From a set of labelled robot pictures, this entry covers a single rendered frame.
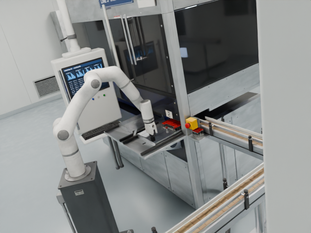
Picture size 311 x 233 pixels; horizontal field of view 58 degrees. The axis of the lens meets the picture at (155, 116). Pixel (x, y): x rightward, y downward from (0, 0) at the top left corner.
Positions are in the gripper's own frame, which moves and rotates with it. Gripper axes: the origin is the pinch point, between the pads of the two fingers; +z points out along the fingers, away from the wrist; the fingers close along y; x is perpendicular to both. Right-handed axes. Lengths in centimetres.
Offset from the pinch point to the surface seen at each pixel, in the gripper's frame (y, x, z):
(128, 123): 51, -7, 4
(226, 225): -95, 23, 5
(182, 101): -12.3, -24.3, -24.7
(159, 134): 7.7, -11.4, 4.1
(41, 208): 129, 88, 92
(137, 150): 3.0, 13.8, 4.3
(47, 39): 544, -78, -51
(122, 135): 36.1, 8.9, 4.3
